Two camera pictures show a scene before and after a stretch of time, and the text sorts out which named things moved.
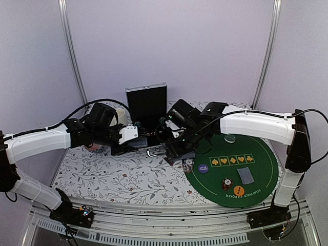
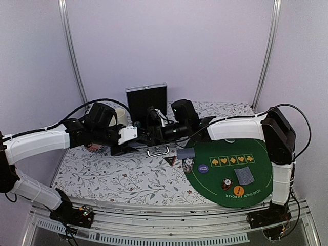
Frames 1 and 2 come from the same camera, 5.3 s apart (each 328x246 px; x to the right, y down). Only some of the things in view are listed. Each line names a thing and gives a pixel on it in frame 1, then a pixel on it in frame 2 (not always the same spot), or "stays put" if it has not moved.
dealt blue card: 190,155 stays put
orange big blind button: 239,190 stays put
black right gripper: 176,150 to 153,130
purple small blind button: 203,168 stays put
